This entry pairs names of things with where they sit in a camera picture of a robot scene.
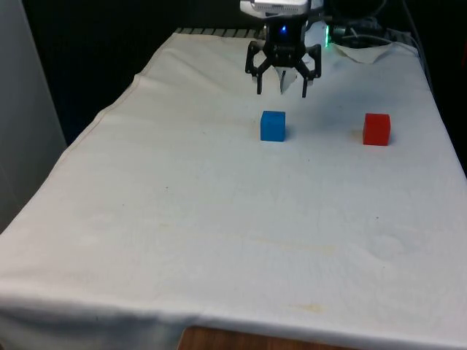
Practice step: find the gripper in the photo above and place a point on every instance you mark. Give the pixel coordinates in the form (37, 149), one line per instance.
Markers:
(285, 40)

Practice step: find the blue cube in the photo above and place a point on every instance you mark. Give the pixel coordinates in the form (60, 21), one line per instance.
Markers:
(272, 126)

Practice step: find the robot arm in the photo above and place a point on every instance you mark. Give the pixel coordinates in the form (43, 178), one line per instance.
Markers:
(316, 35)

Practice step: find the red cube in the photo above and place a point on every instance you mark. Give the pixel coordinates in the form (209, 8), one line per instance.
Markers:
(376, 130)

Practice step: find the pale grey panel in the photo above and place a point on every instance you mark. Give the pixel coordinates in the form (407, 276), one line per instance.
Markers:
(25, 109)

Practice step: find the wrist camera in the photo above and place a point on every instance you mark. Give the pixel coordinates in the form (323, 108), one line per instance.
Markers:
(277, 5)

